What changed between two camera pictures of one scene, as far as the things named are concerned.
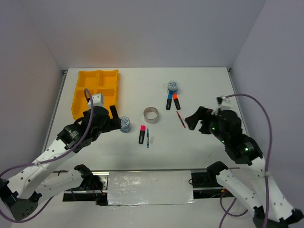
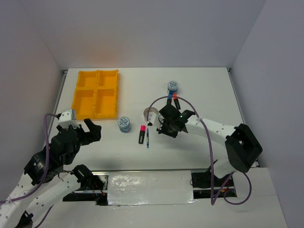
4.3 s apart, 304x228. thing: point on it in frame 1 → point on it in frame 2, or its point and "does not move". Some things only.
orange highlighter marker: [176, 101] does not move
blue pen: [147, 137] does not move
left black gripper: [111, 124] → [94, 135]
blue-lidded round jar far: [172, 86] does not move
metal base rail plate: [146, 187] does not move
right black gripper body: [215, 131] → [168, 128]
